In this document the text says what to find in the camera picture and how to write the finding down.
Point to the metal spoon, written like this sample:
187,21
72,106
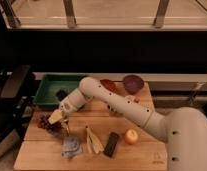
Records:
67,127

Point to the black chair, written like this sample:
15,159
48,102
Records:
16,93

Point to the clear cup with red item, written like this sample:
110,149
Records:
133,98

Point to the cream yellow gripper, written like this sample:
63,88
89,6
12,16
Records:
55,117

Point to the green plastic tray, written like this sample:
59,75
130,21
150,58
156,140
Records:
51,84

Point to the crumpled blue cloth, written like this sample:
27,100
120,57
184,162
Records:
71,146

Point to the dark grape bunch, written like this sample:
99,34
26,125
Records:
44,124

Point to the orange apple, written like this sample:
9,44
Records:
131,137

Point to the black object in tray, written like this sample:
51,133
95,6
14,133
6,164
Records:
61,94

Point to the purple bowl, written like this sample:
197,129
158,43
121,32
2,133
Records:
133,83

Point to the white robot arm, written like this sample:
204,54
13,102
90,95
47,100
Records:
184,130

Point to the red bowl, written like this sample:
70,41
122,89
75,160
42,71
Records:
109,85

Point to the black rectangular block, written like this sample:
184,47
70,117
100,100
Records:
111,144

